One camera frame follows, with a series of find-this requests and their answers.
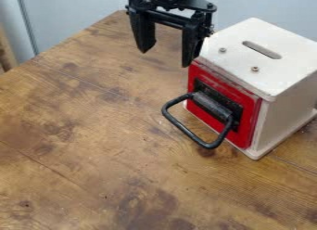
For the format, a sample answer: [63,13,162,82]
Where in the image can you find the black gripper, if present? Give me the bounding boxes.
[125,0,216,68]

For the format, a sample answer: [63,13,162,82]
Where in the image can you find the red drawer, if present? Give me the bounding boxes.
[188,61,262,149]

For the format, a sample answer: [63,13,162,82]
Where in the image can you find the black metal drawer handle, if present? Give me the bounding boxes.
[160,91,242,149]

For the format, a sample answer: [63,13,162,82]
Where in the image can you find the white wooden box cabinet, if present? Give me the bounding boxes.
[192,18,317,160]

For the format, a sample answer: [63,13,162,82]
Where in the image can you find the wooden object at left edge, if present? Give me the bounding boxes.
[0,24,17,73]

